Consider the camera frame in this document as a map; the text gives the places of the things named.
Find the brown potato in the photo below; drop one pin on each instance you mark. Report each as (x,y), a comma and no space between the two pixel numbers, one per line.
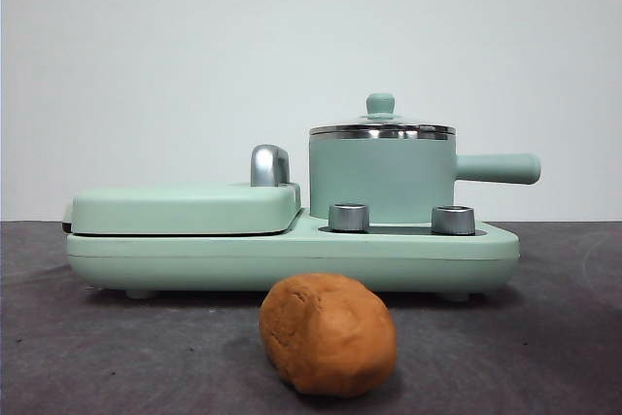
(328,337)

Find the mint green griddle lid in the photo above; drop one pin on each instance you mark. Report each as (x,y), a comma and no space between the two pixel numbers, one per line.
(170,206)

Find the mint green breakfast machine base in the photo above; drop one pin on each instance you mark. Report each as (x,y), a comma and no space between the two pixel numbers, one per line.
(291,259)

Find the silver control knob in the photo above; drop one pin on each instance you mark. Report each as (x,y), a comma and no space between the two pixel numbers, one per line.
(348,217)
(453,219)

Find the glass pot lid green knob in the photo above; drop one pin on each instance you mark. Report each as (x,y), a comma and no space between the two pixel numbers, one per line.
(380,104)

